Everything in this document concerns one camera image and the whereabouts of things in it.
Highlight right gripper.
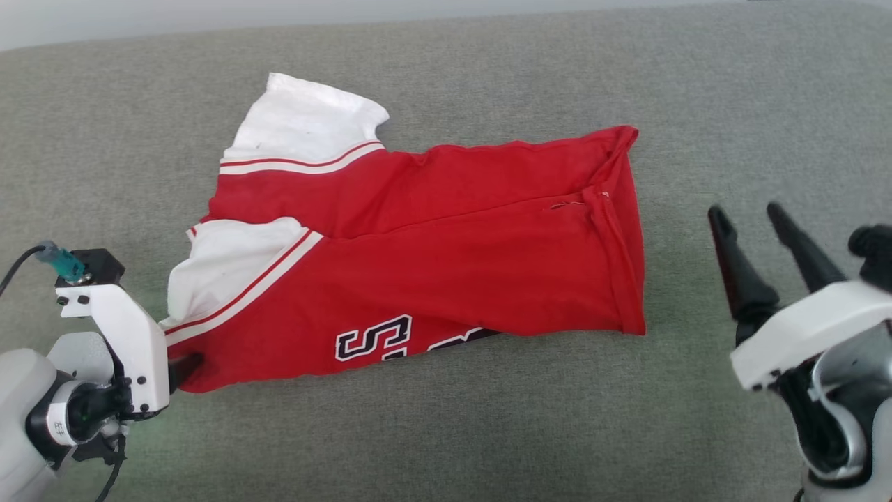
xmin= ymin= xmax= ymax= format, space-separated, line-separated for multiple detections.
xmin=709 ymin=202 xmax=892 ymax=485

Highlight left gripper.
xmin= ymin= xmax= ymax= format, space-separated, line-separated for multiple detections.
xmin=66 ymin=353 xmax=204 ymax=464

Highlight red and white jersey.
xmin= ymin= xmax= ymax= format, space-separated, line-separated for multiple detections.
xmin=159 ymin=72 xmax=647 ymax=393

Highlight thin black left gripper cable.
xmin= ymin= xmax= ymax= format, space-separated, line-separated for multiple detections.
xmin=94 ymin=432 xmax=128 ymax=502

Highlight left cable with teal connector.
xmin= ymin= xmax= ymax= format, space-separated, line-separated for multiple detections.
xmin=0 ymin=241 xmax=86 ymax=297

